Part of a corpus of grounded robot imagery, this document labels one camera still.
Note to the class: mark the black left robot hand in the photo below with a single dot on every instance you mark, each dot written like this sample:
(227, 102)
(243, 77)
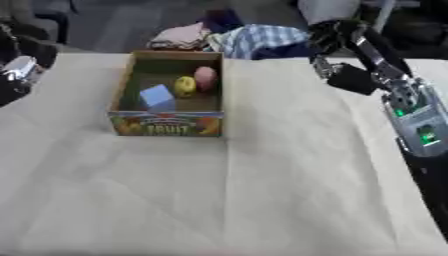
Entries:
(23, 71)

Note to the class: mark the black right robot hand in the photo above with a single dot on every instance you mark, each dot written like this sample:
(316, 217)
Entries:
(356, 78)

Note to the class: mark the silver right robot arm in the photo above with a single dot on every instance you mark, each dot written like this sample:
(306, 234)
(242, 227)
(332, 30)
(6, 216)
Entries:
(421, 130)

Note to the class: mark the tan cardboard box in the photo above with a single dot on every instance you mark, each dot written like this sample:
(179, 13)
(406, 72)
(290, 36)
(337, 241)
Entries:
(168, 96)

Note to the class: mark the dark chair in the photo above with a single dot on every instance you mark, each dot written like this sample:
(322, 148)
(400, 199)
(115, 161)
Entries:
(41, 18)

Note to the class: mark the blue white checked cloth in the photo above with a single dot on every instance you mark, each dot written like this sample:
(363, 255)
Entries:
(256, 40)

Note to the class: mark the blue cube block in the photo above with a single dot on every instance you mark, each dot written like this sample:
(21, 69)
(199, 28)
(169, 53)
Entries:
(157, 97)

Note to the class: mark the dark blue cloth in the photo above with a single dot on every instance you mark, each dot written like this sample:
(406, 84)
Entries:
(224, 19)

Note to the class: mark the pink toy fruit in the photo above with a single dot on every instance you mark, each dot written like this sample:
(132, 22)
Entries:
(205, 77)

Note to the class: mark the pink folded cloth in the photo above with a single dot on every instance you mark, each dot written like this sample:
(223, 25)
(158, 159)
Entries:
(179, 37)

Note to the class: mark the yellow toy fruit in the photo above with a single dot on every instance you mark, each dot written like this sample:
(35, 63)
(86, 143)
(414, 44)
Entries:
(185, 86)

